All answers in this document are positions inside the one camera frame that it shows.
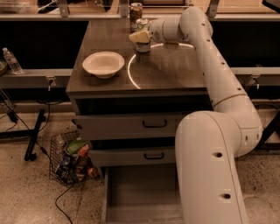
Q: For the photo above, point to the drawer with handle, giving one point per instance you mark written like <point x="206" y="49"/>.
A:
<point x="133" y="156"/>
<point x="128" y="126"/>

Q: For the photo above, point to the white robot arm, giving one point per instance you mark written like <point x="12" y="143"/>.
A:
<point x="207" y="142"/>

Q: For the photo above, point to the middle drawer with handle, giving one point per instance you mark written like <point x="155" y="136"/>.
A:
<point x="133" y="156"/>

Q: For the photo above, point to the open bottom drawer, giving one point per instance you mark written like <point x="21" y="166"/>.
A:
<point x="141" y="194"/>

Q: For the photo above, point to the green white 7up can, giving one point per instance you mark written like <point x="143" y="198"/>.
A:
<point x="143" y="24"/>

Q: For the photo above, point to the top drawer with handle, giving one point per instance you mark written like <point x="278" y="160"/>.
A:
<point x="128" y="126"/>

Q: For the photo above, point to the white bowl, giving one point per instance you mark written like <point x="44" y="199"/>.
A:
<point x="103" y="65"/>

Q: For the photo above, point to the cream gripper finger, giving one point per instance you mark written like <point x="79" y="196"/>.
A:
<point x="141" y="36"/>

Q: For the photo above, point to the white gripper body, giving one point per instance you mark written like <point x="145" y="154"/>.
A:
<point x="157" y="31"/>

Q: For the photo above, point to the dark brown drink can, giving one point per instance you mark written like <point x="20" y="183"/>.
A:
<point x="135" y="12"/>

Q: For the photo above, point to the clear plastic water bottle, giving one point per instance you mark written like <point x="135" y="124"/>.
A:
<point x="12" y="61"/>

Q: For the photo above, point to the grey drawer cabinet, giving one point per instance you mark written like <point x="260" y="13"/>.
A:
<point x="166" y="79"/>

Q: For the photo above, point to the green snack bag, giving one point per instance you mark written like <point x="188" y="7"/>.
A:
<point x="74" y="146"/>

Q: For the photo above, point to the black left table leg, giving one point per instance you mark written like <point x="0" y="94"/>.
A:
<point x="31" y="133"/>

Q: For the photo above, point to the wire basket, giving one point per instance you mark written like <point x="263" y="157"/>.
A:
<point x="70" y="169"/>

